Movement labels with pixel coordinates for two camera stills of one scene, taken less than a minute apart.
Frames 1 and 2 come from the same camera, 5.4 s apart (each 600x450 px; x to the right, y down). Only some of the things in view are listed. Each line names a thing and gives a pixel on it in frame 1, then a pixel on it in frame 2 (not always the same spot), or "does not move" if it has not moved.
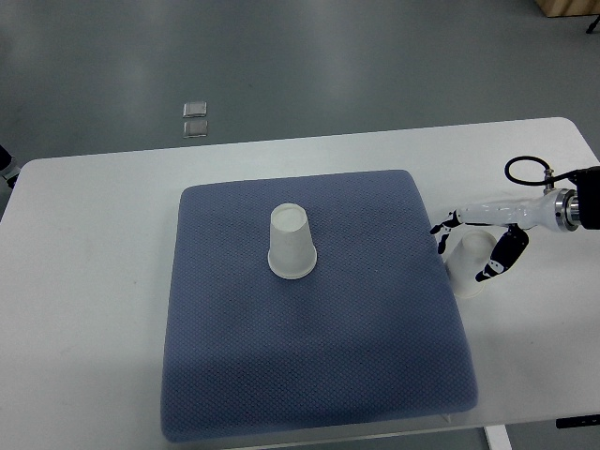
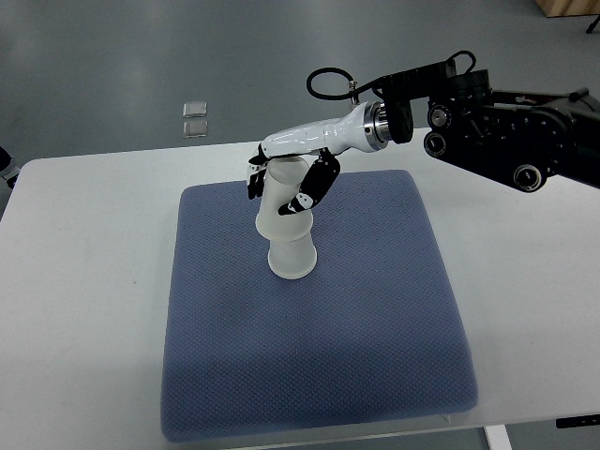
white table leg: [497, 438] does not move
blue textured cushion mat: [375, 333] does not move
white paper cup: [474, 248] to [284, 176]
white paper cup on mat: [292, 253] does not move
